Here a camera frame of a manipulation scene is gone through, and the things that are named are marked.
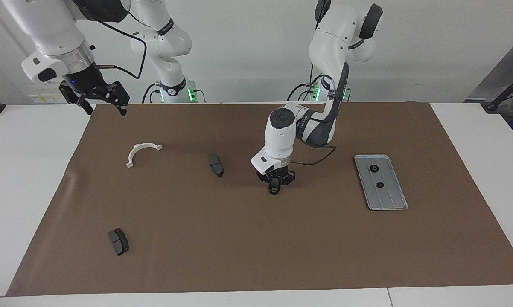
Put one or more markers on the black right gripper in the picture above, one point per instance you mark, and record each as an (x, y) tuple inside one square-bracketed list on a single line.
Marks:
[(85, 81)]

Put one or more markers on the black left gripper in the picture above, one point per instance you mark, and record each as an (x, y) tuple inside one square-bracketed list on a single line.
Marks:
[(278, 175)]

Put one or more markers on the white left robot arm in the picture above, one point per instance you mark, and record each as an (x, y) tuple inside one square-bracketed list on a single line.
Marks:
[(278, 140)]

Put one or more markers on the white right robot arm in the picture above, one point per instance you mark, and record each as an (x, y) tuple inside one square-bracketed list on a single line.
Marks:
[(47, 25)]

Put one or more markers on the grey metal tray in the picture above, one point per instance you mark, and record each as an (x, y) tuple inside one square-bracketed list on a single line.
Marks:
[(393, 200)]

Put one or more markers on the brown table mat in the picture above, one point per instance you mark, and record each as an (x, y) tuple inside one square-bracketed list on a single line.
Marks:
[(256, 238)]

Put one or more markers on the dark grey brake pad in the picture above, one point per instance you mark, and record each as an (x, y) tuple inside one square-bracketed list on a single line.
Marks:
[(119, 243), (216, 165)]

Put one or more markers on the black stand pole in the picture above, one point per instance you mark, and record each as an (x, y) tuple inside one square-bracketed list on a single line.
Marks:
[(493, 105)]

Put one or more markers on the grey metal panel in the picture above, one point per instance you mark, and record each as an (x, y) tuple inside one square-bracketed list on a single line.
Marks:
[(508, 64)]

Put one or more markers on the white curved plastic bracket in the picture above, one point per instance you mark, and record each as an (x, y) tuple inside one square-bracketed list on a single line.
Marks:
[(133, 152)]

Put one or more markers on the white wall socket box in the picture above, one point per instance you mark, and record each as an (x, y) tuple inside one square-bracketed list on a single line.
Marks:
[(43, 98)]

